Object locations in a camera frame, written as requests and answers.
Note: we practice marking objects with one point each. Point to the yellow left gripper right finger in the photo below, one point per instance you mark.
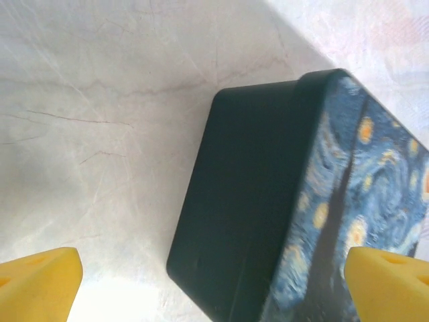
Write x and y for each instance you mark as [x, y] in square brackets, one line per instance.
[388, 288]

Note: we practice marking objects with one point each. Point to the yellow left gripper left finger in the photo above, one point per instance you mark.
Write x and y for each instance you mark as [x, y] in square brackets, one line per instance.
[40, 285]

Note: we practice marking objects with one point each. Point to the starry night print tin box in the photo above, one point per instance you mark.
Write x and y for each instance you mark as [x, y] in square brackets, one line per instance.
[241, 184]

